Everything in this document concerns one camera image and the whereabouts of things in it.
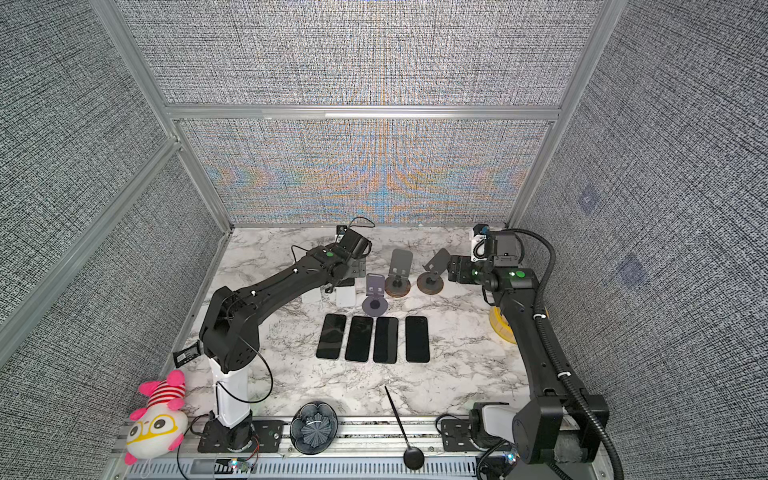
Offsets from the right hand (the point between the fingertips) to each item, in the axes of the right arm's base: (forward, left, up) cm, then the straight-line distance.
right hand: (465, 257), depth 79 cm
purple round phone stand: (-1, +25, -24) cm, 34 cm away
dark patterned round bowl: (-36, +39, -22) cm, 58 cm away
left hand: (+7, +31, -10) cm, 34 cm away
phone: (-13, +21, -24) cm, 35 cm away
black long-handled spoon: (-42, +15, -21) cm, 50 cm away
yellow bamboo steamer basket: (-10, -13, -19) cm, 25 cm away
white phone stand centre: (+1, +34, -23) cm, 41 cm away
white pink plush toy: (-37, +74, -15) cm, 84 cm away
